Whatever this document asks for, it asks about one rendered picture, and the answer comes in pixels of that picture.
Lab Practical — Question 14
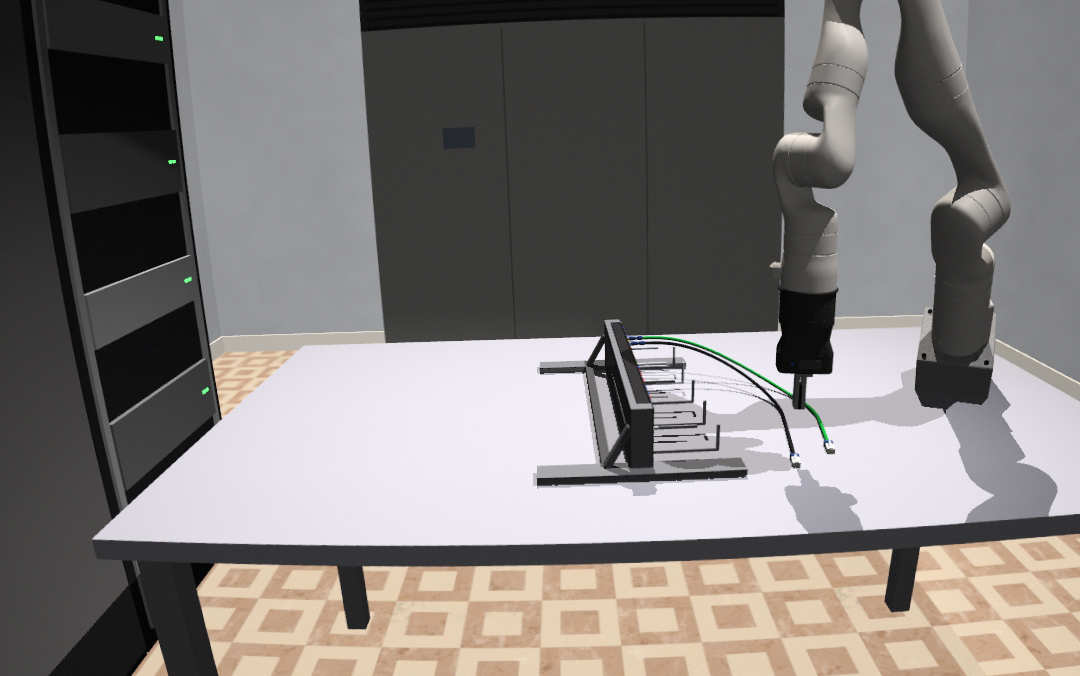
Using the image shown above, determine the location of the green patch cord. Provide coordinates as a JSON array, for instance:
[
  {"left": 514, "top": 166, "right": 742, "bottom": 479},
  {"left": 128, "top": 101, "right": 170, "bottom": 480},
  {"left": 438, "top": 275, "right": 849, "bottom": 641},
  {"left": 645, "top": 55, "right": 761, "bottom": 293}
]
[{"left": 636, "top": 336, "right": 828, "bottom": 440}]

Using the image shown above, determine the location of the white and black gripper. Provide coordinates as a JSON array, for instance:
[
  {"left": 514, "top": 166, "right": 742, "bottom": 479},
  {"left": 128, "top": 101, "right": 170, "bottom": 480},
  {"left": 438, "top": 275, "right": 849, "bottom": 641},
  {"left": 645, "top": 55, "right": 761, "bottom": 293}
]
[{"left": 769, "top": 251, "right": 838, "bottom": 410}]

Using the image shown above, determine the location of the dark grey rack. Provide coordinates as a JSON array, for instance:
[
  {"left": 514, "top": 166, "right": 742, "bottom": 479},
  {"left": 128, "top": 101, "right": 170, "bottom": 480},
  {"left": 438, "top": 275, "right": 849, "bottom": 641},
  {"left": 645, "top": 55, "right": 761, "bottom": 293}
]
[{"left": 537, "top": 319, "right": 748, "bottom": 484}]

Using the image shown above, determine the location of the black cable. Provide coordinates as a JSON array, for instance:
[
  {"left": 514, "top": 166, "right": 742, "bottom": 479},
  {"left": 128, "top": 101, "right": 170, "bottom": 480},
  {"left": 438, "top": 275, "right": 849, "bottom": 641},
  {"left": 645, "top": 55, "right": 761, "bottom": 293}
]
[{"left": 638, "top": 341, "right": 795, "bottom": 452}]

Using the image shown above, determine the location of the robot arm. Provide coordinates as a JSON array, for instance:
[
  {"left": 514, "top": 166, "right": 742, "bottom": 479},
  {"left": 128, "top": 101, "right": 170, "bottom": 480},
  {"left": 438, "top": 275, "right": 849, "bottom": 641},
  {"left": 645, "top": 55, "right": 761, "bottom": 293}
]
[{"left": 772, "top": 0, "right": 1011, "bottom": 356}]

